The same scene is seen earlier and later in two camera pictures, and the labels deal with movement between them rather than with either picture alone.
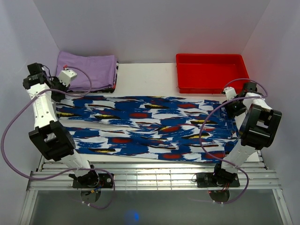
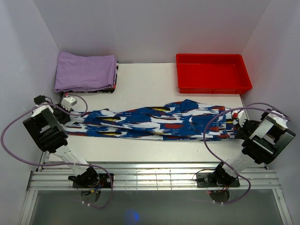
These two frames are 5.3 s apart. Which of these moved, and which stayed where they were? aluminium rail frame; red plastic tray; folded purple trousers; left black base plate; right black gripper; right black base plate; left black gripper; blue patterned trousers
Moved: blue patterned trousers; left black gripper; right black gripper
Stayed: red plastic tray; aluminium rail frame; left black base plate; right black base plate; folded purple trousers
